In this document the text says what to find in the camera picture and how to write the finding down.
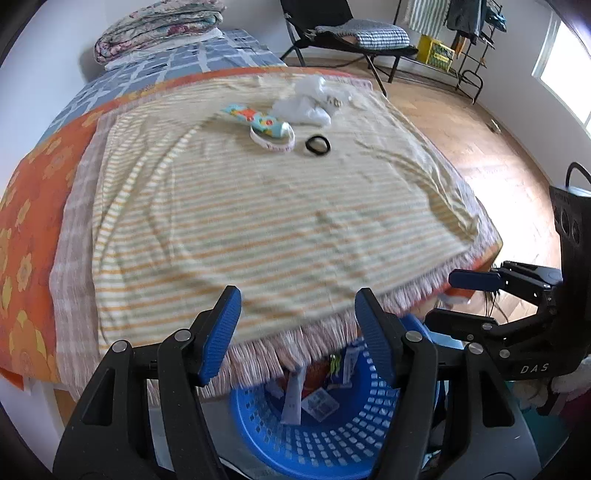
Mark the checked cushion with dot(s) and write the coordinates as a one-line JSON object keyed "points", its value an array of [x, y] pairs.
{"points": [[369, 33]]}

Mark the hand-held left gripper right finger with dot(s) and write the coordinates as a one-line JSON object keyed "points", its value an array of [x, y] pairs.
{"points": [[376, 337]]}

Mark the red cardboard box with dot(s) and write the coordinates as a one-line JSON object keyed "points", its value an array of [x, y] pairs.
{"points": [[317, 370]]}

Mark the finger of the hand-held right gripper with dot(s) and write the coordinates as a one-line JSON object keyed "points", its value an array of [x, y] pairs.
{"points": [[471, 280], [457, 323]]}

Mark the yellow striped towel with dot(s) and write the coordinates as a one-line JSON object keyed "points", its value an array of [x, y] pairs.
{"points": [[258, 230]]}

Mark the yellow plastic crate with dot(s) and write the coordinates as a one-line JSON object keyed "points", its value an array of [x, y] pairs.
{"points": [[436, 51]]}

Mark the dark hanging jacket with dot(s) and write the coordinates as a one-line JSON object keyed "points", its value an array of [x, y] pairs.
{"points": [[464, 16]]}

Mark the orange floral sheet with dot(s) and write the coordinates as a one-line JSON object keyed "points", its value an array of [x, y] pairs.
{"points": [[27, 240]]}

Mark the blue plastic basket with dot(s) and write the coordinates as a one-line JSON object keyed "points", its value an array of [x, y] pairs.
{"points": [[314, 447]]}

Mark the small brown floor object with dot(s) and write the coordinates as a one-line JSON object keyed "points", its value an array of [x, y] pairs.
{"points": [[495, 125]]}

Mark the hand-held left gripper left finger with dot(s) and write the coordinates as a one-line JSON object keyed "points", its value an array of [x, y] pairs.
{"points": [[221, 337]]}

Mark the silver foil wrapper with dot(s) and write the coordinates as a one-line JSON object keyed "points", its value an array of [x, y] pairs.
{"points": [[319, 402]]}

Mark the striped yellow cloth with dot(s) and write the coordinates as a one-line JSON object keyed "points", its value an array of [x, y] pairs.
{"points": [[74, 277]]}

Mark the black metal drying rack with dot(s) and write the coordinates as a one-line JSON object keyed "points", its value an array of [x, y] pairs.
{"points": [[475, 69]]}

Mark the colourful patterned tube wrapper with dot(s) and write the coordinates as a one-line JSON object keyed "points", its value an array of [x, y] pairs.
{"points": [[258, 121]]}

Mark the green striped hanging towel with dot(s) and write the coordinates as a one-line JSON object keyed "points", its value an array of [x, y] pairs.
{"points": [[427, 16]]}

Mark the blue plaid bedsheet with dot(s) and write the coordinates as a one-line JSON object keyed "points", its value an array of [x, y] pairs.
{"points": [[184, 60]]}

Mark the black folding chair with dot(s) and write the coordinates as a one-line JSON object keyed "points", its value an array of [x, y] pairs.
{"points": [[314, 11]]}

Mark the window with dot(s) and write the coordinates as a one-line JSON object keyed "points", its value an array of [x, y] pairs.
{"points": [[563, 64]]}

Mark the white wristband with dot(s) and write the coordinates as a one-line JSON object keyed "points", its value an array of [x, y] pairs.
{"points": [[272, 146]]}

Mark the white wrapper with colourful edge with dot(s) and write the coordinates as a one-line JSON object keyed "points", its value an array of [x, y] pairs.
{"points": [[293, 397]]}

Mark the bulky crumpled white tissue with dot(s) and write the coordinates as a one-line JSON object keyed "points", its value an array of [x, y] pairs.
{"points": [[300, 108]]}

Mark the teal hanging garment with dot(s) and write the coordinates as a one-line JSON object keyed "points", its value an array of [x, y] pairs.
{"points": [[493, 14]]}

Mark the folded floral quilt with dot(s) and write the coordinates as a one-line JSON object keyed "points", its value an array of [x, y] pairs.
{"points": [[157, 25]]}

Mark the green and white wrapper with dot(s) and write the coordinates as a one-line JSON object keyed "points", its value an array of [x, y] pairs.
{"points": [[336, 368]]}

